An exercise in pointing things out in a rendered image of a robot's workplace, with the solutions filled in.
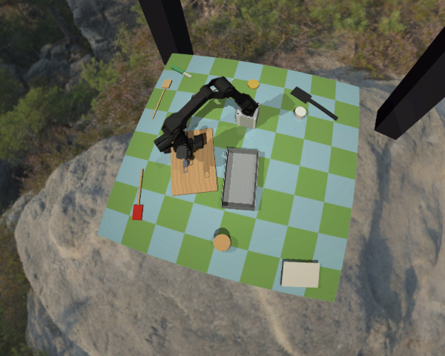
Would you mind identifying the beige cylinder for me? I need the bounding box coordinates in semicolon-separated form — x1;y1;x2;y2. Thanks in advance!
294;107;306;119

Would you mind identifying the light wooden board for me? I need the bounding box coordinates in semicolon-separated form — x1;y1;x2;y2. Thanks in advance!
170;128;218;197

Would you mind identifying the beige cylindrical container with tan lid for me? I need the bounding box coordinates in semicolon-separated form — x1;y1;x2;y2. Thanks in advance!
213;234;231;251

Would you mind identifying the yellow round disc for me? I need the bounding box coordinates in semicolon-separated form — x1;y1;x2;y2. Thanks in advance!
248;79;260;90

